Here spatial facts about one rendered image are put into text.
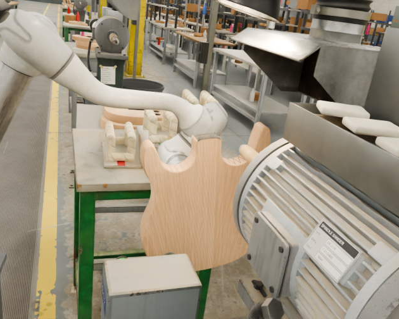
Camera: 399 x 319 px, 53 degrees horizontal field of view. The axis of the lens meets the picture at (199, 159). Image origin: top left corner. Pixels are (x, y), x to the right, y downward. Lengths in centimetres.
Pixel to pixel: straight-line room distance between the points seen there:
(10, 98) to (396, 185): 113
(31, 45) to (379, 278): 97
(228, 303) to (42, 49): 176
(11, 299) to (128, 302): 176
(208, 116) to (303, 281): 84
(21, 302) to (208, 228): 150
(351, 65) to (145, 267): 50
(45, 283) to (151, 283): 182
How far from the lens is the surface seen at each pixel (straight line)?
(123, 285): 70
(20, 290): 248
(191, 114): 129
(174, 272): 74
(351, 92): 77
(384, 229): 53
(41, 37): 116
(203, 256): 114
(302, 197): 61
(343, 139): 55
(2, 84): 135
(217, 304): 240
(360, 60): 76
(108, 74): 326
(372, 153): 51
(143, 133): 172
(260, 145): 103
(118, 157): 160
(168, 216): 103
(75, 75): 118
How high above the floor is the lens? 157
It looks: 21 degrees down
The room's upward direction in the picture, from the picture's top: 8 degrees clockwise
